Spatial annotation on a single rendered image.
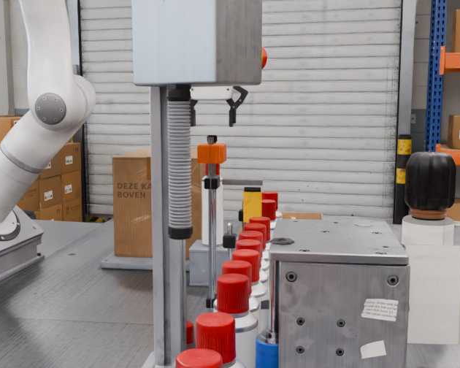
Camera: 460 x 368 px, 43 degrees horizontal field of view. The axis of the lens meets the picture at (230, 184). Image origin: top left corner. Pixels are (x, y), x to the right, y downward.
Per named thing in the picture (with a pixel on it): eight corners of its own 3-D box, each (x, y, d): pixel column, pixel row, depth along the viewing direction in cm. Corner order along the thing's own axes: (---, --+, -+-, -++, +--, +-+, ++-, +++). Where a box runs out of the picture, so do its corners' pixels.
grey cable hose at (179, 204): (190, 241, 80) (188, 84, 77) (165, 239, 81) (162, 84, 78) (195, 235, 84) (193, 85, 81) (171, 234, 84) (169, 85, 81)
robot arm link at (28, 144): (-8, 146, 139) (50, 68, 134) (20, 131, 157) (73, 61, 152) (33, 178, 141) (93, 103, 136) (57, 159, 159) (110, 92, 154)
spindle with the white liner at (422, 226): (455, 333, 98) (466, 154, 94) (401, 330, 100) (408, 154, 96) (443, 314, 107) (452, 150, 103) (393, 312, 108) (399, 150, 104)
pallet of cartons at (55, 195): (14, 271, 442) (6, 118, 426) (-83, 265, 460) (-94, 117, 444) (87, 236, 558) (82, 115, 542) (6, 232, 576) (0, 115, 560)
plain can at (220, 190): (221, 247, 140) (221, 161, 137) (200, 247, 141) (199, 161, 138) (224, 242, 145) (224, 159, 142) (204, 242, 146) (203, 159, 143)
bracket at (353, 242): (409, 265, 46) (409, 253, 46) (266, 261, 47) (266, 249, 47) (386, 228, 59) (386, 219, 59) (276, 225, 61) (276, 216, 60)
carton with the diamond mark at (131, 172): (201, 260, 155) (201, 158, 152) (114, 256, 159) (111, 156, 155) (220, 234, 185) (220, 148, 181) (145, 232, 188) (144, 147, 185)
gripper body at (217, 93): (187, 50, 133) (187, 100, 135) (231, 50, 132) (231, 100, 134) (193, 52, 141) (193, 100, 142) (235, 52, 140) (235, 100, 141)
